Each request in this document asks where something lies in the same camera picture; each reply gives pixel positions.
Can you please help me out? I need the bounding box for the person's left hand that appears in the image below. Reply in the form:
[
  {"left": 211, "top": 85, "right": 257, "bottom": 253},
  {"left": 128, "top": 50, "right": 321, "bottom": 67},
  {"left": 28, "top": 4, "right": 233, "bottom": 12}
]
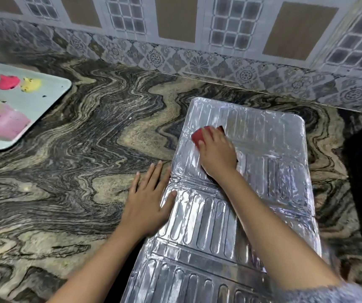
[{"left": 119, "top": 161, "right": 178, "bottom": 239}]

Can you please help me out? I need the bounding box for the person's right hand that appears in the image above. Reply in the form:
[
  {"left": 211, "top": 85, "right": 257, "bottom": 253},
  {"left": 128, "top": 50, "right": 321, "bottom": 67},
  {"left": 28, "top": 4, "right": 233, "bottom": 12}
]
[{"left": 197, "top": 125, "right": 239, "bottom": 184}]

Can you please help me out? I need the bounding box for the red sponge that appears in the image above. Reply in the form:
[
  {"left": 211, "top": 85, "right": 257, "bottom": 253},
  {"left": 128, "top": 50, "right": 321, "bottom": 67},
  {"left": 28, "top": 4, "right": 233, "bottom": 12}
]
[{"left": 191, "top": 125, "right": 225, "bottom": 149}]

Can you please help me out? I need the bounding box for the silver foil splash guard panel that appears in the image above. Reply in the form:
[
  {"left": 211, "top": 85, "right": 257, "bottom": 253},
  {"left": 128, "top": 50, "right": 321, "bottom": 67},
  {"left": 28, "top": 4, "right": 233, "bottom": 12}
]
[{"left": 121, "top": 97, "right": 332, "bottom": 303}]

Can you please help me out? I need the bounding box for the person's left forearm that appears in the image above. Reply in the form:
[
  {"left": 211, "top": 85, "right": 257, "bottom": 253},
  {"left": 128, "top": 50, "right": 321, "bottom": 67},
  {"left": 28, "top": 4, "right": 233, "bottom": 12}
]
[{"left": 46, "top": 225, "right": 147, "bottom": 303}]

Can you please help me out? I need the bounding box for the person's right forearm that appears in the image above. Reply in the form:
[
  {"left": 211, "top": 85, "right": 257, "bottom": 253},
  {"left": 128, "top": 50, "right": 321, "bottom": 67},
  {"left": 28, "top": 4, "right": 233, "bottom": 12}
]
[{"left": 214, "top": 170, "right": 342, "bottom": 291}]

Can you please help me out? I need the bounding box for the light grey tray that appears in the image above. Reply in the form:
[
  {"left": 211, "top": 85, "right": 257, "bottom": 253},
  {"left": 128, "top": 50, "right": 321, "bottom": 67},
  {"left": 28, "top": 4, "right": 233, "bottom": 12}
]
[{"left": 0, "top": 62, "right": 72, "bottom": 151}]

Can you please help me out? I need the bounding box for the pink sponge block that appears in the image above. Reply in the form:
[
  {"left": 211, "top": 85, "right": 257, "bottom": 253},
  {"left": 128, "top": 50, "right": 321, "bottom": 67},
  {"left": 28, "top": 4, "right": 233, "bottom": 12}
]
[{"left": 0, "top": 109, "right": 32, "bottom": 141}]

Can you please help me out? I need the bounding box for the yellow sponge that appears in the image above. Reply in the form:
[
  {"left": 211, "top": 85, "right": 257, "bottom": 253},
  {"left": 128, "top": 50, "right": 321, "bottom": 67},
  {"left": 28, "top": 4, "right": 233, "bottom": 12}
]
[{"left": 20, "top": 77, "right": 42, "bottom": 93}]

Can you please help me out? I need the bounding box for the pink round sponge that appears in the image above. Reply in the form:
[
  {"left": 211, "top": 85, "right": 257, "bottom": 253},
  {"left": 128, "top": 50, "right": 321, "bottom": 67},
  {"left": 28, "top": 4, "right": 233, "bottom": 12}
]
[{"left": 0, "top": 74, "right": 21, "bottom": 91}]

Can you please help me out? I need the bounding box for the grey sleeve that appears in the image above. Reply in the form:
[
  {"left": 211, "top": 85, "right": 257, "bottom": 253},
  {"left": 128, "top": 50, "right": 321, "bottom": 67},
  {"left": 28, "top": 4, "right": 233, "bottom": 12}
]
[{"left": 271, "top": 281, "right": 362, "bottom": 303}]

